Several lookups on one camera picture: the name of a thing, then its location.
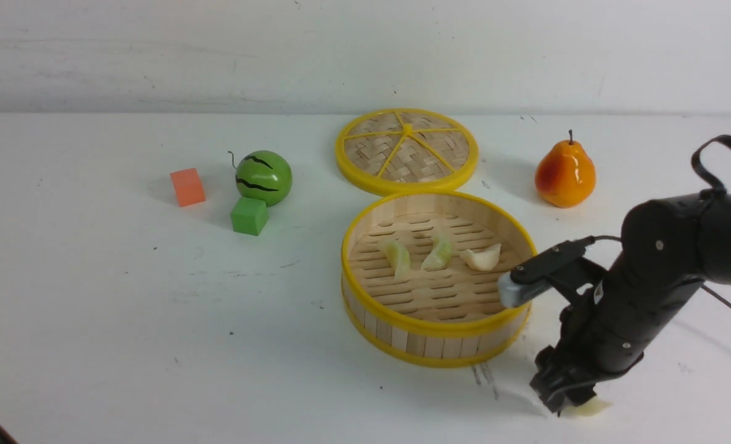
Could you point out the woven bamboo steamer lid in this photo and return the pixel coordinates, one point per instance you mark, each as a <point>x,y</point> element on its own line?
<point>392,151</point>

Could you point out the white dumpling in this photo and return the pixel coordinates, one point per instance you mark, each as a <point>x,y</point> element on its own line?
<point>484,260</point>

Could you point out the pale yellow dumpling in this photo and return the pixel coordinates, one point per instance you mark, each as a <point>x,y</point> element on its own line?
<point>593,407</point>

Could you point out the orange foam cube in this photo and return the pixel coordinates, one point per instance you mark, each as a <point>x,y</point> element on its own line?
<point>188,187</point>

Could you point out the green foam cube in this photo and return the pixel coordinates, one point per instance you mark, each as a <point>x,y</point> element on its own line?
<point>249,216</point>

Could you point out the bamboo steamer tray yellow rim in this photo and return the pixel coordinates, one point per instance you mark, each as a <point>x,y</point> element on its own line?
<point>442,318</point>

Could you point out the green toy watermelon ball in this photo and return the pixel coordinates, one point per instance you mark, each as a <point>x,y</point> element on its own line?
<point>263,175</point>

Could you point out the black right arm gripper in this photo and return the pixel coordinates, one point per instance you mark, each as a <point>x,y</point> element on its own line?
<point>606,331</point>

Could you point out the pale green dumpling bottom edge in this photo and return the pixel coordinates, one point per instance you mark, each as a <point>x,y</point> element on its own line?
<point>440,255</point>

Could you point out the orange toy pear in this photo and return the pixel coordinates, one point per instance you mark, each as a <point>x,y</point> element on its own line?
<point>566,176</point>

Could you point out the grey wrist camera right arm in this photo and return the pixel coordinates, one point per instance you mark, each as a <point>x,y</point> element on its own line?
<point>562,267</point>

